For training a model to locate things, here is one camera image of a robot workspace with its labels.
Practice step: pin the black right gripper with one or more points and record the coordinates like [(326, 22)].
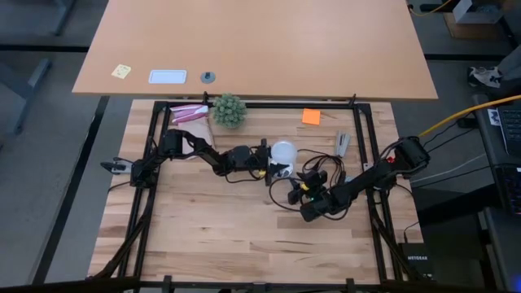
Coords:
[(317, 203)]

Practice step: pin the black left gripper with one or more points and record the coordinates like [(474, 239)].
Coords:
[(244, 158)]

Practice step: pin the white reflector lightbulb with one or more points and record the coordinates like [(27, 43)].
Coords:
[(284, 151)]

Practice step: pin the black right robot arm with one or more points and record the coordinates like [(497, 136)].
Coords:
[(374, 175)]

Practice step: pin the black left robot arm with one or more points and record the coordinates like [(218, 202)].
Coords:
[(191, 148)]

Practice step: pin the orange sticky note pad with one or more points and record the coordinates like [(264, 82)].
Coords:
[(311, 116)]

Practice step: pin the grey stapler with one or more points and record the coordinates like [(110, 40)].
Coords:
[(342, 143)]

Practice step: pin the artificial succulent in woven pot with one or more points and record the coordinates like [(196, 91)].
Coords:
[(229, 110)]

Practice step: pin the tan cardboard sheet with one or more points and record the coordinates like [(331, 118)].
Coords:
[(203, 130)]

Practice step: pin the pink and white packet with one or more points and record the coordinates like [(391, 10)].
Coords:
[(189, 113)]

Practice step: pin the light brown desk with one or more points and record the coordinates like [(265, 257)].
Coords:
[(252, 49)]

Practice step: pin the white rectangular card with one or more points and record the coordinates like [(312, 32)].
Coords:
[(167, 77)]

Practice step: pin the yellow sticky note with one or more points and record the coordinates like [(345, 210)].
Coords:
[(121, 71)]

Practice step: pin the keyboard with blue backlight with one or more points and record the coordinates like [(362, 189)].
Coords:
[(510, 191)]

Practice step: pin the black keyboard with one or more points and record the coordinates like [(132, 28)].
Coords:
[(510, 130)]

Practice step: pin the person's shoe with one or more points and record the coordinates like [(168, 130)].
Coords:
[(484, 77)]

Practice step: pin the person's leg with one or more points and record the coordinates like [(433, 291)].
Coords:
[(513, 65)]

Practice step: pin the cardboard box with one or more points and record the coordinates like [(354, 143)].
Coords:
[(472, 20)]

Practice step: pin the black Netgear network switch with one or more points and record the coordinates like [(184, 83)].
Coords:
[(417, 260)]

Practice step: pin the black aluminium table frame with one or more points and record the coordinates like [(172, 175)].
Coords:
[(138, 228)]

